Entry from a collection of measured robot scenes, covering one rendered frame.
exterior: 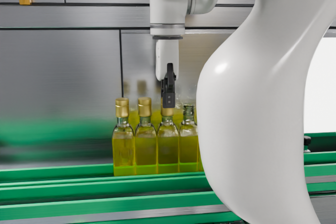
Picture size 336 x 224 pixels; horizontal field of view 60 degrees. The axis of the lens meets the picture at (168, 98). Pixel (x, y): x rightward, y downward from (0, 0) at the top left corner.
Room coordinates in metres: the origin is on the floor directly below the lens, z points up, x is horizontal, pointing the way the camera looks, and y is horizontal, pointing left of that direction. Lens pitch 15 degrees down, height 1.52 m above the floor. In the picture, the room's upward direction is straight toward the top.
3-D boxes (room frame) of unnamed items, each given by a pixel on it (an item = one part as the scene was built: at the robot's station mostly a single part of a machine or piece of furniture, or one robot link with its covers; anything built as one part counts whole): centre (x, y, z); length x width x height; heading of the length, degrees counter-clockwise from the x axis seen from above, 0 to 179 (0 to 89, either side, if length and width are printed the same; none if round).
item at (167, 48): (0.72, 0.00, 1.44); 0.10 x 0.07 x 0.11; 7
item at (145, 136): (0.72, 0.06, 1.16); 0.06 x 0.06 x 0.21; 7
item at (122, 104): (0.71, 0.12, 1.31); 0.04 x 0.04 x 0.04
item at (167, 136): (0.72, 0.00, 1.16); 0.06 x 0.06 x 0.21; 7
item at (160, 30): (0.73, 0.00, 1.50); 0.09 x 0.08 x 0.03; 7
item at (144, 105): (0.72, 0.06, 1.31); 0.04 x 0.04 x 0.04
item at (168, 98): (0.69, 0.00, 1.34); 0.03 x 0.03 x 0.07; 7
